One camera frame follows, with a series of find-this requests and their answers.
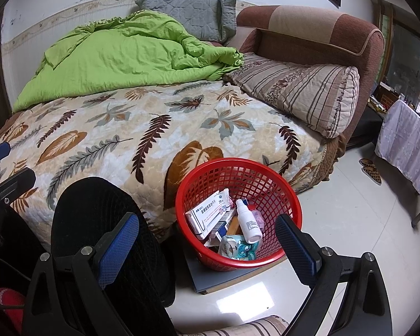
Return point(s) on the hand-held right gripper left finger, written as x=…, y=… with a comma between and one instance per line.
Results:
x=120, y=241

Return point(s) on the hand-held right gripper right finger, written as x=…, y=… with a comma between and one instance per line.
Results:
x=297, y=248

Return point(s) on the white spray bottle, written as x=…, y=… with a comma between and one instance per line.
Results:
x=248, y=224

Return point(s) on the red plastic mesh basket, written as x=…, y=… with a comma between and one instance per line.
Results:
x=231, y=265

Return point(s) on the person's black trousered leg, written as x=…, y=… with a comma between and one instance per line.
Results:
x=101, y=199

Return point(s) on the white cartoon print pouch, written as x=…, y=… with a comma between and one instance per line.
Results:
x=236, y=248

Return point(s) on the grey flat board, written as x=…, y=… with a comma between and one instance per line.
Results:
x=217, y=280

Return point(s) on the white medicine box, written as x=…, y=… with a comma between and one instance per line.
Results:
x=210, y=217

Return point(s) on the leaf print blanket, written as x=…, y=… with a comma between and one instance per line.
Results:
x=126, y=140

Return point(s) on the striped beige cloth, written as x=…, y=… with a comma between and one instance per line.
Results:
x=231, y=327

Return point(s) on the brown patterned slipper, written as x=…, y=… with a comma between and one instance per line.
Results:
x=372, y=175
x=366, y=162

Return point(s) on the black low cabinet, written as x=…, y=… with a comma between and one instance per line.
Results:
x=367, y=126

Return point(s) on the table with white cloth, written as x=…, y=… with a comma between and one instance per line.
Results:
x=402, y=140

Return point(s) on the green quilt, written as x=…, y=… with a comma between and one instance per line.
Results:
x=126, y=59

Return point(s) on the striped brown pillow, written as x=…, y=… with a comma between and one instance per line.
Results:
x=301, y=87

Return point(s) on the row of small table items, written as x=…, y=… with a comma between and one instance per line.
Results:
x=392, y=92

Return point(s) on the glass-front wooden cabinet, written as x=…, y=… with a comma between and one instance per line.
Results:
x=406, y=59

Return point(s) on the brown upholstered headboard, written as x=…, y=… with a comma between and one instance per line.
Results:
x=301, y=21

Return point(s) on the grey quilted pillow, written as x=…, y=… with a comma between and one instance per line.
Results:
x=192, y=10

